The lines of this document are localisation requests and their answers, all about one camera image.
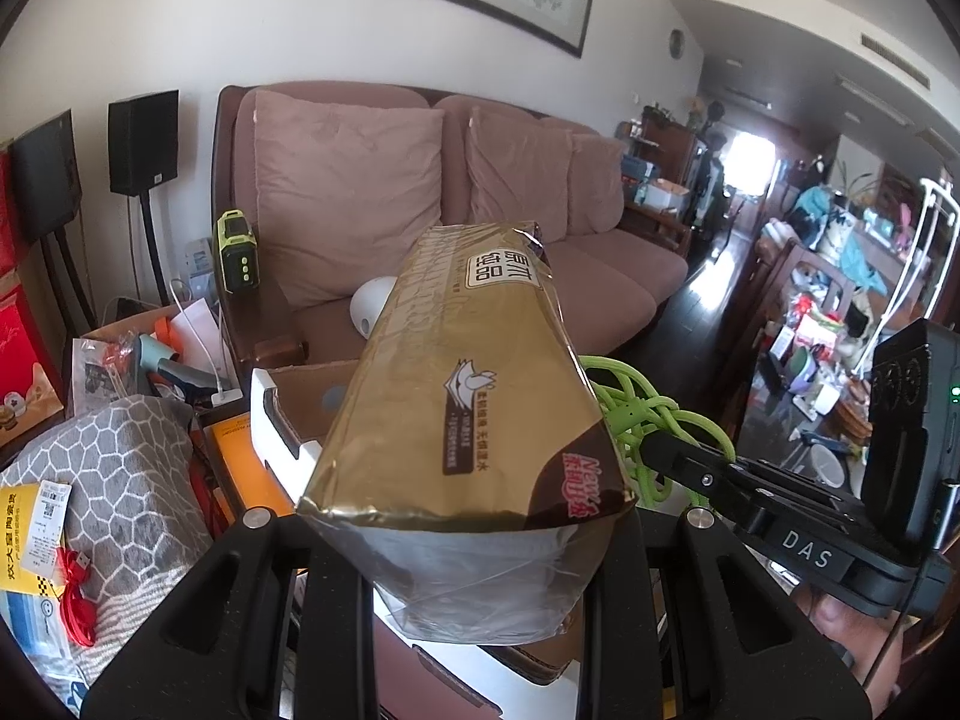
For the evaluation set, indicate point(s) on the yellow instruction booklet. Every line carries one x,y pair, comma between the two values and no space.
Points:
26,540

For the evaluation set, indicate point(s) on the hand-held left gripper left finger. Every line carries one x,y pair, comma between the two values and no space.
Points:
322,577

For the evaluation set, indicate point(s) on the orange box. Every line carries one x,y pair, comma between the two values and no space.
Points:
240,472

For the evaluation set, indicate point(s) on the blue face mask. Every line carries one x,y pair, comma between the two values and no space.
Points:
30,622

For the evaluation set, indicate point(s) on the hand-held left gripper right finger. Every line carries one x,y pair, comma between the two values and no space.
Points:
630,585

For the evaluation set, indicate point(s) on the white paper bag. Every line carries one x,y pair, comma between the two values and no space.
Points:
196,337

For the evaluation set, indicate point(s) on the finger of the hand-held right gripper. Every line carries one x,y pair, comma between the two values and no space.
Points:
682,457

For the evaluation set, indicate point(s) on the grey patterned blanket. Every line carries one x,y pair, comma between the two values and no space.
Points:
135,480

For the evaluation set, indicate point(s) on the red gift box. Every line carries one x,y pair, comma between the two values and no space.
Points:
26,367

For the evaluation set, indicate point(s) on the white dome device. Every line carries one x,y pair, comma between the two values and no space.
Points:
371,307

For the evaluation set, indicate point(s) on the cluttered dining table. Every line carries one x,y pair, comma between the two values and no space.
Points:
817,360

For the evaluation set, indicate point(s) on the brown sofa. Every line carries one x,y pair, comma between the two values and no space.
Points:
615,270

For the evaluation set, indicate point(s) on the large brown cushion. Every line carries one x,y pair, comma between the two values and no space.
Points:
337,195

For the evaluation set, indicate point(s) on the grey teal handheld device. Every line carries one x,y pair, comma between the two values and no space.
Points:
169,364

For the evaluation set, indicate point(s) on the gold tissue pack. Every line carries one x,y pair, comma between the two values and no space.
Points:
465,390

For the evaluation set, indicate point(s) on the black speaker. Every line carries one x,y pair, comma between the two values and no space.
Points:
142,142
45,172

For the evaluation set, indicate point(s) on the dark wooden cabinet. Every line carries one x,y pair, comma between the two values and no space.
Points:
664,165

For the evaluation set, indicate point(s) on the black speaker stand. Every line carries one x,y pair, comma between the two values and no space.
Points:
154,247
67,277

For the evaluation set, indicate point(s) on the medium brown cushion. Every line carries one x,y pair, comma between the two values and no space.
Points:
517,172

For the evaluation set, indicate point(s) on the person's right hand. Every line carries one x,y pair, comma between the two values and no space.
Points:
847,630

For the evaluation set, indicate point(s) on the lime green portable device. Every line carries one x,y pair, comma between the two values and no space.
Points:
238,255

